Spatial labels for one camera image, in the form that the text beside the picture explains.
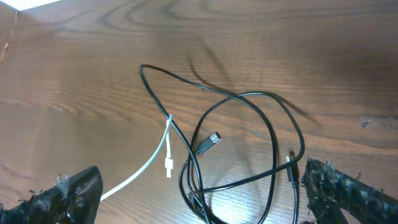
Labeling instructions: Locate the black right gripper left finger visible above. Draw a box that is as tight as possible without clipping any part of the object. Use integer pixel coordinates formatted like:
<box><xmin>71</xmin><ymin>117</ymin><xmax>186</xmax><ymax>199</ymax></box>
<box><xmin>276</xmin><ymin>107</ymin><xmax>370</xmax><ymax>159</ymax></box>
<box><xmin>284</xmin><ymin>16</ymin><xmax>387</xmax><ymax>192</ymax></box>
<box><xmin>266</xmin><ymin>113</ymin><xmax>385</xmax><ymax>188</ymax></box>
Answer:
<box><xmin>1</xmin><ymin>166</ymin><xmax>103</xmax><ymax>224</ymax></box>

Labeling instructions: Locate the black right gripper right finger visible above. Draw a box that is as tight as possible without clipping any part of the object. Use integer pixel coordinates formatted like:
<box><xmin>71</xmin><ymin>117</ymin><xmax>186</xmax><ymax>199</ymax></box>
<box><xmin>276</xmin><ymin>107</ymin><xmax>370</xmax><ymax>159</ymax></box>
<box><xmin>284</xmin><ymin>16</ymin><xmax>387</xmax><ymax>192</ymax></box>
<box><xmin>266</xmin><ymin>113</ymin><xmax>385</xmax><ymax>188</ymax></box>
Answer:
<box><xmin>302</xmin><ymin>157</ymin><xmax>397</xmax><ymax>223</ymax></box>

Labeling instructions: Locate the black usb cable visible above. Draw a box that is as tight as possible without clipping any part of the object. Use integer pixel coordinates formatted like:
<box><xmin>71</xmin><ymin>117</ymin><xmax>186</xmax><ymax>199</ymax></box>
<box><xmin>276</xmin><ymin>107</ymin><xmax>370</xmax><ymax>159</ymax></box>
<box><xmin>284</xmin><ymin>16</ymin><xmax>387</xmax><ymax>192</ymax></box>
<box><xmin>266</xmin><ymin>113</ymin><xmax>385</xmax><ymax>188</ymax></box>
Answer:
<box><xmin>139</xmin><ymin>64</ymin><xmax>306</xmax><ymax>224</ymax></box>

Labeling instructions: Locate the white usb cable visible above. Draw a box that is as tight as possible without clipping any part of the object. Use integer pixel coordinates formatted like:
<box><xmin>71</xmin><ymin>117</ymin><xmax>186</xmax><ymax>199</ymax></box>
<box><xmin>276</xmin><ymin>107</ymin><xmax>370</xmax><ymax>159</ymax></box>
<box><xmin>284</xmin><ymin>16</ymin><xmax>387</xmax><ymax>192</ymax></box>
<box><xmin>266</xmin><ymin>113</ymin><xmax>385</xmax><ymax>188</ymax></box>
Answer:
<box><xmin>99</xmin><ymin>113</ymin><xmax>174</xmax><ymax>202</ymax></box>

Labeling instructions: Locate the cardboard box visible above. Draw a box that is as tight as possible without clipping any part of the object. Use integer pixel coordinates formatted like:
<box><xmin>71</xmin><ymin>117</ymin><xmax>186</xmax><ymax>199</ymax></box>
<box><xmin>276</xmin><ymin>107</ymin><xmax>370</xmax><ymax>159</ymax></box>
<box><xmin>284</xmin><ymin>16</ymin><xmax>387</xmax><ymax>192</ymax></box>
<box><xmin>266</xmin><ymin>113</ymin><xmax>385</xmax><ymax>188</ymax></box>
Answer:
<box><xmin>0</xmin><ymin>2</ymin><xmax>19</xmax><ymax>67</ymax></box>

